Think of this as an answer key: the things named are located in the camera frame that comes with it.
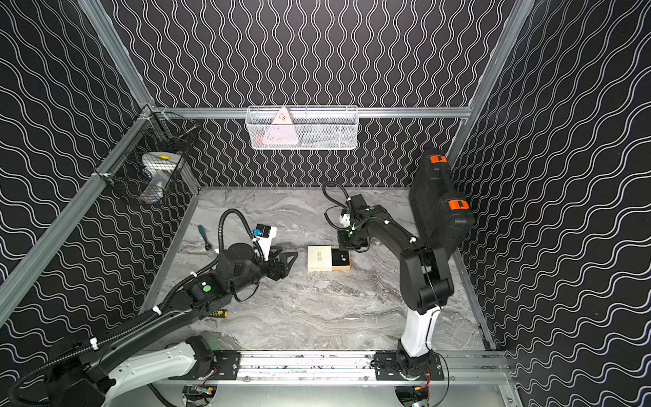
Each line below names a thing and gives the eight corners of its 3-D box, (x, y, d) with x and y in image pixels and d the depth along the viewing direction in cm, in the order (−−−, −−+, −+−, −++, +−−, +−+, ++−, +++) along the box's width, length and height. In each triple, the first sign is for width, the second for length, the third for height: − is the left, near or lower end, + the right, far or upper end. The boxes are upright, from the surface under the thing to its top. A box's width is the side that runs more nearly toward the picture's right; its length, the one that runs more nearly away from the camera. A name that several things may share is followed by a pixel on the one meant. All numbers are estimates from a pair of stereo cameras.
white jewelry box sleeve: (306, 271, 96) (306, 266, 93) (307, 251, 102) (307, 245, 99) (331, 271, 96) (332, 266, 93) (331, 251, 102) (331, 246, 99)
